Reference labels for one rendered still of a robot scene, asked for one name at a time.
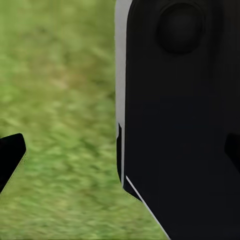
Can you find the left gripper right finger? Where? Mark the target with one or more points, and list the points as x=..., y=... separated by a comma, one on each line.
x=232, y=149

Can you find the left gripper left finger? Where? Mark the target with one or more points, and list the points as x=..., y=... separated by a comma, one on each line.
x=12, y=149

